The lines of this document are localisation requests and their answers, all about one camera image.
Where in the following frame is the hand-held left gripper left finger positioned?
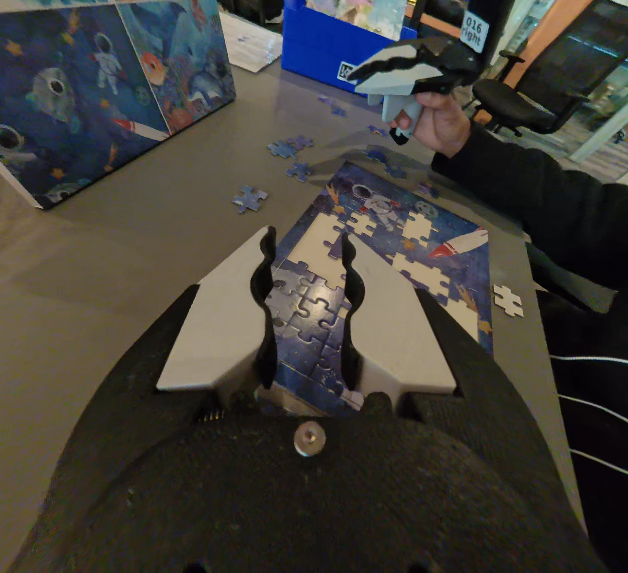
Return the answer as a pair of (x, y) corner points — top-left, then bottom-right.
(156, 225), (278, 404)

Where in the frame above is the white face-down puzzle piece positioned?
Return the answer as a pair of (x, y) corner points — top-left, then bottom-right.
(492, 283), (525, 318)

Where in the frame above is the person's right hand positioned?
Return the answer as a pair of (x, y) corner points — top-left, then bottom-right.
(392, 89), (473, 159)

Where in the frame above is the person's right forearm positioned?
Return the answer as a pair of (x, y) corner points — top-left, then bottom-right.
(431, 120), (628, 301)

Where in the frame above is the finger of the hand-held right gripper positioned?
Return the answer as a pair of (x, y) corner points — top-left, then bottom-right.
(348, 39), (451, 84)
(353, 66), (445, 96)

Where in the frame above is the illustrated puzzle box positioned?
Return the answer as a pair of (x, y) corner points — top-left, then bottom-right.
(0, 0), (237, 210)

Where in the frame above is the black office chair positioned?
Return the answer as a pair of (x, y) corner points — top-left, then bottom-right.
(471, 0), (628, 138)

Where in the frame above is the blue storage bin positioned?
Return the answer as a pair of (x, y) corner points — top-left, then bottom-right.
(281, 0), (419, 98)

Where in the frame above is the space jigsaw puzzle board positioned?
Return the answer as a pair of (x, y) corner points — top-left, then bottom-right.
(257, 161), (494, 417)

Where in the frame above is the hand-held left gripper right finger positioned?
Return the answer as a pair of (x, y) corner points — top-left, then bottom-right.
(340, 232), (458, 407)

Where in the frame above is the instruction sheet in plastic sleeve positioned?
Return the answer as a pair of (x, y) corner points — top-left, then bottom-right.
(218, 10), (284, 74)

